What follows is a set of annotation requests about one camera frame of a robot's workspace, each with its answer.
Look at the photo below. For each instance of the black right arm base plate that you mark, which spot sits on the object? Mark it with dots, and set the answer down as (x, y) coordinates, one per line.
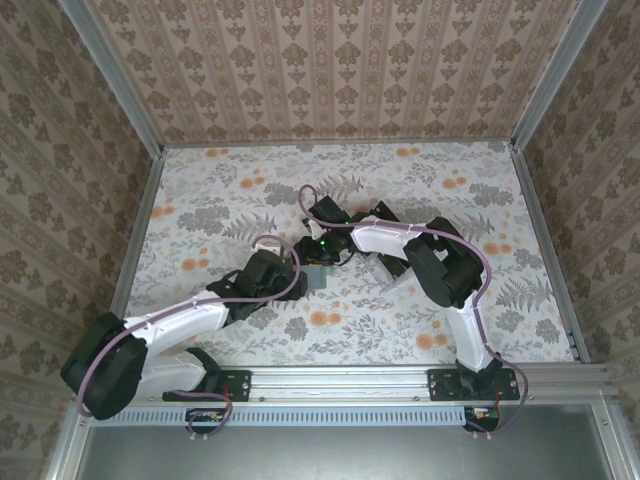
(440, 385)

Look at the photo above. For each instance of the floral patterned table cover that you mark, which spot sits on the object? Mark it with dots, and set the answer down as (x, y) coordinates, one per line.
(525, 310)

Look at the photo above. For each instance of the aluminium side rail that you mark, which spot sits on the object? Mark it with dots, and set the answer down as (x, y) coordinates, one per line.
(142, 220)
(545, 235)

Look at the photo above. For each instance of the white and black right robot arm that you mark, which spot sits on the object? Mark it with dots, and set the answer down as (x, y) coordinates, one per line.
(385, 237)

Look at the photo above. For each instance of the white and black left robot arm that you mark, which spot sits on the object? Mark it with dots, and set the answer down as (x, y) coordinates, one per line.
(175, 320)

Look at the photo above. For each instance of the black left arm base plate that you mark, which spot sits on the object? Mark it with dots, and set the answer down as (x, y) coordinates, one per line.
(240, 385)

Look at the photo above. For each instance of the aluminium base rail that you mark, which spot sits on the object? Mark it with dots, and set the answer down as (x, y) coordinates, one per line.
(340, 382)

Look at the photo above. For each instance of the green card holder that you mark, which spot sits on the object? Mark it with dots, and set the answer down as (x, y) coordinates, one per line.
(317, 282)

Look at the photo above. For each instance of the aluminium corner post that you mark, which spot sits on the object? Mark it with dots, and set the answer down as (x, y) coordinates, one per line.
(550, 75)
(115, 80)

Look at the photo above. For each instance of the aluminium back rail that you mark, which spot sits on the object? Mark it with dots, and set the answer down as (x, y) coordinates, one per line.
(340, 142)

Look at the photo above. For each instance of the black controller box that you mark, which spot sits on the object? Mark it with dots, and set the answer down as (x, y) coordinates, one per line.
(200, 419)
(487, 417)

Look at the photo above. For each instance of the black credit card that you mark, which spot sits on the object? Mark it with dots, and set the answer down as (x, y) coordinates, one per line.
(385, 209)
(392, 265)

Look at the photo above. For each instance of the grey metal sheet panel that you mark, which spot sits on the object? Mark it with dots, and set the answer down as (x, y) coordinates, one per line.
(340, 455)

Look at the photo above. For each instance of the aluminium lower frame rail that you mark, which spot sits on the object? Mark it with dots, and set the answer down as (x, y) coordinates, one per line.
(612, 445)
(62, 450)

